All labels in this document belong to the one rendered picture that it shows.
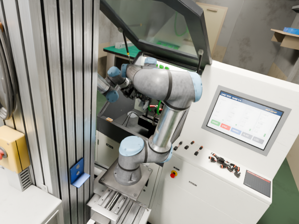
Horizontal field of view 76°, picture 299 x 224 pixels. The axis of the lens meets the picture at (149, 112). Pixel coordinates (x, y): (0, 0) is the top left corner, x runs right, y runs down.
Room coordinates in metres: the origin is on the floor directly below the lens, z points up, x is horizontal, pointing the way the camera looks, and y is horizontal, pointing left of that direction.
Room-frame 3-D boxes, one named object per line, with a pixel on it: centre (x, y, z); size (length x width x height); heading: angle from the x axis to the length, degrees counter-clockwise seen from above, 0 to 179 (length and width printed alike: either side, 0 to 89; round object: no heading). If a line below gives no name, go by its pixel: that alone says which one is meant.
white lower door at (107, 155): (1.27, 0.13, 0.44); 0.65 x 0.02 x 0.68; 64
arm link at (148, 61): (1.16, 0.05, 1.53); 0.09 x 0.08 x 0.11; 18
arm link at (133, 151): (0.75, 0.05, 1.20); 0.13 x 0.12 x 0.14; 108
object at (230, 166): (1.04, -0.58, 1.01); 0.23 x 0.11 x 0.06; 64
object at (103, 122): (1.28, 0.12, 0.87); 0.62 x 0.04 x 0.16; 64
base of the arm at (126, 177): (0.75, 0.06, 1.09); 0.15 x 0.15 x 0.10
